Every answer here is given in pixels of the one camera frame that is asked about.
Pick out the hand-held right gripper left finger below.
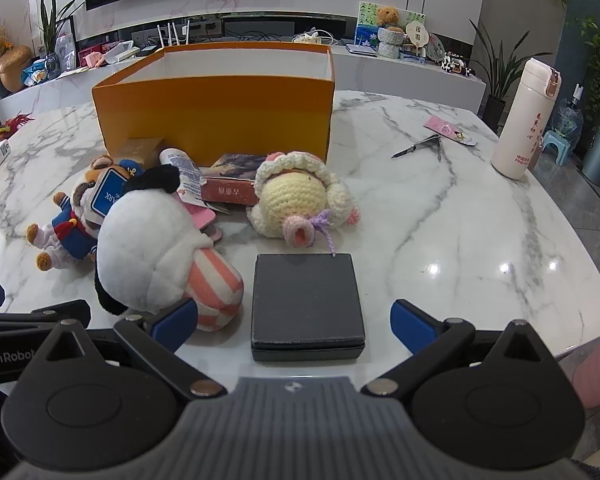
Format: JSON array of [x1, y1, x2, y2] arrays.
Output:
[[44, 300, 227, 401]]

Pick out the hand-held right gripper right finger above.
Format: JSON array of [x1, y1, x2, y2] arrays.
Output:
[[362, 299, 551, 398]]

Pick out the panda plush toy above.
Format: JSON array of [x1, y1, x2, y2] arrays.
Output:
[[94, 165, 245, 332]]

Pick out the sailor bear plush toy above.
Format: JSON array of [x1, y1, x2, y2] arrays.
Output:
[[26, 155, 146, 272]]

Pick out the pink wallet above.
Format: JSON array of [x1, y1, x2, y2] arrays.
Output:
[[177, 194, 226, 246]]

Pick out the blue hang tag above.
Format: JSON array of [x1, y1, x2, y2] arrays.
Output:
[[89, 167, 131, 223]]

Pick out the dark grey small box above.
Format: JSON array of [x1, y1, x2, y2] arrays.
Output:
[[200, 153, 268, 207]]

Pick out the cream crochet doll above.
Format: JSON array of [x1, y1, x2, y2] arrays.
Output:
[[246, 149, 362, 258]]

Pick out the gold gift box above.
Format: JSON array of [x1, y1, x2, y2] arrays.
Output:
[[114, 137, 168, 171]]

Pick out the orange cardboard box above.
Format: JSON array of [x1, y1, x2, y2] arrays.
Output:
[[91, 43, 336, 161]]

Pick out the red feather toy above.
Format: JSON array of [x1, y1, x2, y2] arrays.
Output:
[[0, 112, 33, 143]]

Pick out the small metal scissors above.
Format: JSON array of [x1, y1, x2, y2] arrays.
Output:
[[391, 135, 443, 161]]

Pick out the pink chair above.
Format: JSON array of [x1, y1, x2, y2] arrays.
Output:
[[572, 330, 600, 406]]

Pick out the pink packet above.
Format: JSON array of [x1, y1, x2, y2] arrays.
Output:
[[425, 115, 478, 146]]

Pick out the white thermos bottle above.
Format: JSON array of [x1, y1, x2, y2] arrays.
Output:
[[490, 57, 563, 181]]

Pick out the blue stool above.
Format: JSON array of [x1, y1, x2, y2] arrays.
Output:
[[542, 130, 573, 168]]

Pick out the potted plant with long leaves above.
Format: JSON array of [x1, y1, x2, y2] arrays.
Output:
[[470, 20, 556, 126]]

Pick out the gold vase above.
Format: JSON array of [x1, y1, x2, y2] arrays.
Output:
[[0, 45, 33, 93]]

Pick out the blue snack bag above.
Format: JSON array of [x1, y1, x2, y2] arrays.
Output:
[[22, 57, 61, 84]]

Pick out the white marble tv cabinet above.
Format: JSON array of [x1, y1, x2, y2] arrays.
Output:
[[0, 40, 491, 126]]

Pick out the blue water jug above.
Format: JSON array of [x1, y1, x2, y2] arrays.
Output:
[[552, 85, 586, 146]]

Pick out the pink box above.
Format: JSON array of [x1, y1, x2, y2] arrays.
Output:
[[77, 45, 106, 68]]

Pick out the black white cow toy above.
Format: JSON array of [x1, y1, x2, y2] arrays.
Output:
[[441, 52, 473, 78]]

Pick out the clear plastic bag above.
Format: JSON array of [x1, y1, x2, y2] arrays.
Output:
[[55, 15, 78, 71]]

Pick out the decorative plate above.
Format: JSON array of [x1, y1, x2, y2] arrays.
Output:
[[426, 32, 446, 61]]

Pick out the white blue crochet basket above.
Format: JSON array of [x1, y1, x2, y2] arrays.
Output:
[[377, 25, 406, 58]]

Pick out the white router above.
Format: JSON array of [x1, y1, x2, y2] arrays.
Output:
[[155, 20, 179, 52]]

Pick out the green plant in glass vase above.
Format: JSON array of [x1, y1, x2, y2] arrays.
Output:
[[37, 0, 86, 78]]

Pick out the round paper fan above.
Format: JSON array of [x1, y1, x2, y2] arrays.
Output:
[[404, 20, 428, 56]]

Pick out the brown teddy bear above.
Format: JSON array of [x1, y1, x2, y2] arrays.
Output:
[[376, 6, 403, 28]]

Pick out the black cables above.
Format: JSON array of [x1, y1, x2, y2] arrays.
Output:
[[240, 29, 287, 44]]

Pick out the white charger cables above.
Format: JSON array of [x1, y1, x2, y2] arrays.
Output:
[[292, 29, 338, 47]]

